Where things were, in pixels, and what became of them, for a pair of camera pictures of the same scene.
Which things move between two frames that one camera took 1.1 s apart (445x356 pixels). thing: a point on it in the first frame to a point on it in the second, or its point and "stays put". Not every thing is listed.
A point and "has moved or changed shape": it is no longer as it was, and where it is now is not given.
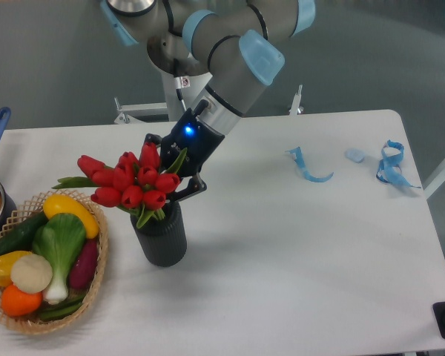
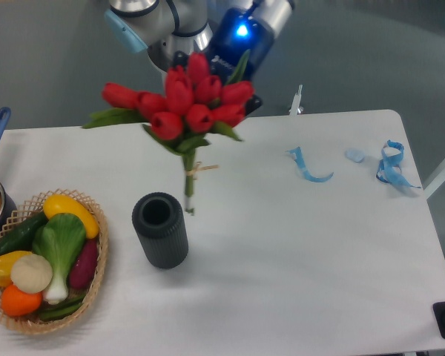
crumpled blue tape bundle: x=389 y=171 stays put
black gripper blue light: x=201 y=142 to x=238 y=33
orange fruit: x=18 y=303 stays put
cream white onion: x=31 y=274 stays put
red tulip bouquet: x=137 y=183 has moved or changed shape
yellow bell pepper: x=0 y=267 stays put
